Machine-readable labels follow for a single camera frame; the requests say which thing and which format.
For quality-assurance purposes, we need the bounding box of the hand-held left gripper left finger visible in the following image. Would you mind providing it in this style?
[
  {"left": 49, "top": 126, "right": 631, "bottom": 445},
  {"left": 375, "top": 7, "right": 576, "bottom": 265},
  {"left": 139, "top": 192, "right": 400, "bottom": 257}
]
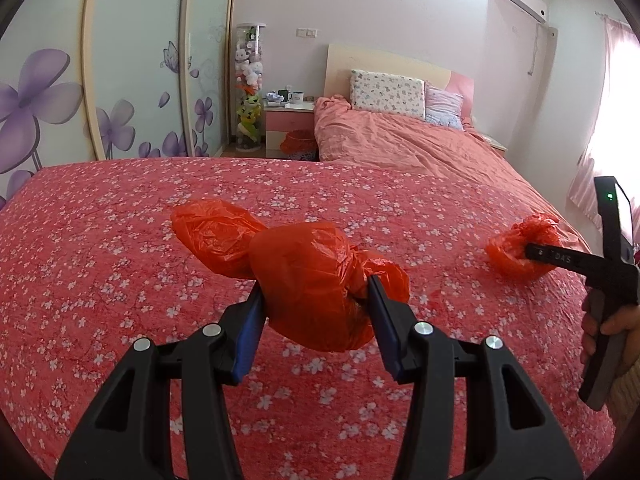
[{"left": 54, "top": 285, "right": 266, "bottom": 480}]

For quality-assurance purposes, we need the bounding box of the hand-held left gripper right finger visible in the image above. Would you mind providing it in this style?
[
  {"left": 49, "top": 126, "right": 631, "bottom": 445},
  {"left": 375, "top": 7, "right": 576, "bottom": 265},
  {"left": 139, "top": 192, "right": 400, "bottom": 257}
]
[{"left": 366, "top": 275, "right": 585, "bottom": 480}]

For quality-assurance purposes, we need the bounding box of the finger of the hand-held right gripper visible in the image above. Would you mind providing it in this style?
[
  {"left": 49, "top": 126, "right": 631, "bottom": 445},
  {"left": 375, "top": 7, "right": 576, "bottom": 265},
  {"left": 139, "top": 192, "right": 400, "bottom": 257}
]
[{"left": 525, "top": 242, "right": 598, "bottom": 270}]

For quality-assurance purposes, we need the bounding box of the small orange plastic bag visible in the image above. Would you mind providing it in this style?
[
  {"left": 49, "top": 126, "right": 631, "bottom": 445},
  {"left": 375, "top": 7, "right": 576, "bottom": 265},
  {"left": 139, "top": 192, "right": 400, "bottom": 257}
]
[{"left": 485, "top": 214, "right": 562, "bottom": 282}]

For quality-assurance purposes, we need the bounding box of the large orange plastic bag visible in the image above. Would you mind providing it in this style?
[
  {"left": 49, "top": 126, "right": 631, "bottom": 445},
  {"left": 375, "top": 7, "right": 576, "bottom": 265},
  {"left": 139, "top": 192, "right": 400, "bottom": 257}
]
[{"left": 170, "top": 199, "right": 412, "bottom": 354}]

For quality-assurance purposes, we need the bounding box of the person's right hand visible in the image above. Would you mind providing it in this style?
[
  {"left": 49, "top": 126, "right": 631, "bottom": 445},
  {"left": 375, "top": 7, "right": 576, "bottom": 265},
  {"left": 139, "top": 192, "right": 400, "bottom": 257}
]
[{"left": 581, "top": 301, "right": 640, "bottom": 363}]

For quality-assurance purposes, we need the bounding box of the cream nightstand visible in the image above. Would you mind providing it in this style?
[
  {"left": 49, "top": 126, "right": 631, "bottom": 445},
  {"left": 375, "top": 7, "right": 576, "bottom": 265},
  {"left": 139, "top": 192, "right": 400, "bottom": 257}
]
[{"left": 479, "top": 132, "right": 509, "bottom": 154}]

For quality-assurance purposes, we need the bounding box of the pink curtain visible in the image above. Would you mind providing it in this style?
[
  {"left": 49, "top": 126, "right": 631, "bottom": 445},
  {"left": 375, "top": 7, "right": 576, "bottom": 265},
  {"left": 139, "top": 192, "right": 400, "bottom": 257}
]
[{"left": 566, "top": 16, "right": 640, "bottom": 228}]

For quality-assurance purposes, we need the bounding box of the red floral cloth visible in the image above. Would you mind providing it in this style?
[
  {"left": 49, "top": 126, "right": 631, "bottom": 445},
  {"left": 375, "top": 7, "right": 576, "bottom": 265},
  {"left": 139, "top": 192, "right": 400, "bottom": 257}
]
[{"left": 0, "top": 156, "right": 620, "bottom": 480}]

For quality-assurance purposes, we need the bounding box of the bed with pink cover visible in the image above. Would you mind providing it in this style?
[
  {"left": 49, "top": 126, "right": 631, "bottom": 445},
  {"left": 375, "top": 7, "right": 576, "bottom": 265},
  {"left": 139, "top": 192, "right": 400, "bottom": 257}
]
[{"left": 313, "top": 95, "right": 531, "bottom": 196}]

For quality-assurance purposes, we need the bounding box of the pink striped pillow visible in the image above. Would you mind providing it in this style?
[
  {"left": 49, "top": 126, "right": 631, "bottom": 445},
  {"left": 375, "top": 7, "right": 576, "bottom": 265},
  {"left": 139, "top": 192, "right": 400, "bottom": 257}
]
[{"left": 424, "top": 85, "right": 467, "bottom": 131}]

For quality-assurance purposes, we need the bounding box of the small orange lined bin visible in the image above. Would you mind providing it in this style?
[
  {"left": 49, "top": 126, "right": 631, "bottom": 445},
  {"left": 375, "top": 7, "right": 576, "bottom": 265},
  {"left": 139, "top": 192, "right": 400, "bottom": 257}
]
[{"left": 280, "top": 129, "right": 316, "bottom": 162}]

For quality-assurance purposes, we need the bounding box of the white air conditioner pipe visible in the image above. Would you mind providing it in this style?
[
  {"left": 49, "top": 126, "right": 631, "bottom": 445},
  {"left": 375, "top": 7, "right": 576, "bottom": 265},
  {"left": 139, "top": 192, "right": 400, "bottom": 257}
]
[{"left": 529, "top": 21, "right": 559, "bottom": 77}]

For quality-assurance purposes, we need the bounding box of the pink and white nightstand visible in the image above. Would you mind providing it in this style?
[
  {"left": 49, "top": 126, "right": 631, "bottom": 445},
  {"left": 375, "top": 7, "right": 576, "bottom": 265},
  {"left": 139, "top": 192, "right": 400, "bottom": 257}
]
[{"left": 263, "top": 99, "right": 317, "bottom": 159}]

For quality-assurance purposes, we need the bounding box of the white floral pillow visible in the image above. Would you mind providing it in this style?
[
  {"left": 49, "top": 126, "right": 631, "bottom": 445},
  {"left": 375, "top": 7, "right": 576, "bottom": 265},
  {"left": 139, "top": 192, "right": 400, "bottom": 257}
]
[{"left": 350, "top": 69, "right": 427, "bottom": 121}]

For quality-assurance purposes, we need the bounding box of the clear tube of plush toys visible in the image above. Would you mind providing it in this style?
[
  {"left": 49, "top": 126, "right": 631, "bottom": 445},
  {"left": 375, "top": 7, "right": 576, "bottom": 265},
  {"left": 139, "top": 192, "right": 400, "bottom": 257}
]
[{"left": 233, "top": 22, "right": 267, "bottom": 154}]

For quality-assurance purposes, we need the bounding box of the cream and pink headboard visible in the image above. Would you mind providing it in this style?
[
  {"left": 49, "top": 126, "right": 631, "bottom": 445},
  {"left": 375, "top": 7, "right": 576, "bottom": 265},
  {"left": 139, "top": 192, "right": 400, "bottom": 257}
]
[{"left": 324, "top": 42, "right": 475, "bottom": 118}]

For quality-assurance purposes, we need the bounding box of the floral glass sliding wardrobe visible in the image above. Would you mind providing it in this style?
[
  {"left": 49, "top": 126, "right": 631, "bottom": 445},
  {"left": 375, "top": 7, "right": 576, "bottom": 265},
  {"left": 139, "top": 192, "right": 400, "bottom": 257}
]
[{"left": 0, "top": 0, "right": 239, "bottom": 211}]

